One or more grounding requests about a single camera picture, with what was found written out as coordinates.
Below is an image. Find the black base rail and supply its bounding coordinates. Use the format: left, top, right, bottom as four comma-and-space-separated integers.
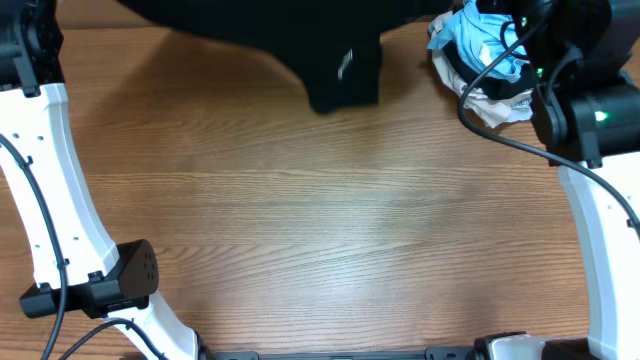
201, 346, 482, 360

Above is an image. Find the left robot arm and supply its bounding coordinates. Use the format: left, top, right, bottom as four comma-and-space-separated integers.
1, 1, 207, 359

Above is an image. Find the black garment in pile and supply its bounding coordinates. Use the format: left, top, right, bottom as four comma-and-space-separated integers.
442, 41, 536, 100

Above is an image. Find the beige garment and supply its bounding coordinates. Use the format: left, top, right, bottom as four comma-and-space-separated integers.
429, 28, 532, 128

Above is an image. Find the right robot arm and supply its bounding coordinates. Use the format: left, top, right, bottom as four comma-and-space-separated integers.
476, 0, 639, 359

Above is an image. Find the light blue garment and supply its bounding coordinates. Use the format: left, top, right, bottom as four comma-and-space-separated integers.
427, 0, 529, 84

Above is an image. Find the black t-shirt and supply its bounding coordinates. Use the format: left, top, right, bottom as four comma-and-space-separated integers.
120, 0, 452, 113

